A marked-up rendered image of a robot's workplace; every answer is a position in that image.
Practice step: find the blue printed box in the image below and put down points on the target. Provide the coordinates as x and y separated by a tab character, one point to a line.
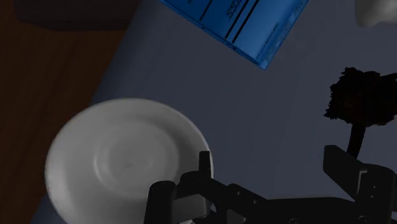
245	21

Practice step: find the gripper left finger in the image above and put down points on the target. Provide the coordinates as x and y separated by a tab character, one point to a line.
192	198

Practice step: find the white round plate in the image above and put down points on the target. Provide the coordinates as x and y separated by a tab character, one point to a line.
121	161

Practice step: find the dark bushy plant with stem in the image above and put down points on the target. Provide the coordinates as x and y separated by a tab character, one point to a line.
361	99

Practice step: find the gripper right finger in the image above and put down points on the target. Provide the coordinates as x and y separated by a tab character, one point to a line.
369	183

